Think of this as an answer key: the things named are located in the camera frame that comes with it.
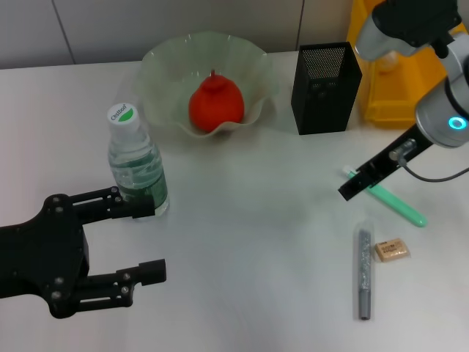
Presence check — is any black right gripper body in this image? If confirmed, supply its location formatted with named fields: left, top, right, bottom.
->
left=355, top=125, right=436, bottom=184

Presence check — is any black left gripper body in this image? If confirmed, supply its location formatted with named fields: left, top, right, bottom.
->
left=0, top=194, right=92, bottom=319

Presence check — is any clear water bottle green label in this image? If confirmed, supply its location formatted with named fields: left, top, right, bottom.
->
left=107, top=103, right=171, bottom=221

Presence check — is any mint green pen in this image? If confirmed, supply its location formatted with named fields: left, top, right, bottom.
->
left=342, top=164, right=429, bottom=228

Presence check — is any beige eraser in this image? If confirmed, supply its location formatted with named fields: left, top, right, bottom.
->
left=374, top=238, right=410, bottom=263

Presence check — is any white paper ball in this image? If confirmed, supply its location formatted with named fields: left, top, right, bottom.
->
left=377, top=50, right=399, bottom=73

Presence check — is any translucent green wavy fruit plate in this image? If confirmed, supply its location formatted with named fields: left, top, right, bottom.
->
left=131, top=31, right=279, bottom=140

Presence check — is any black mesh pen holder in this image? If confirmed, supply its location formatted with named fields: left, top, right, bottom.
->
left=291, top=41, right=363, bottom=136

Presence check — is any grey marker pen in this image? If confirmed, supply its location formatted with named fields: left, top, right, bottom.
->
left=353, top=229, right=374, bottom=322

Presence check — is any yellow plastic storage bin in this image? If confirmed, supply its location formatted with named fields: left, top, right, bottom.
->
left=346, top=0, right=469, bottom=129

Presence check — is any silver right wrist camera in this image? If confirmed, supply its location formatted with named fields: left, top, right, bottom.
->
left=355, top=0, right=463, bottom=62

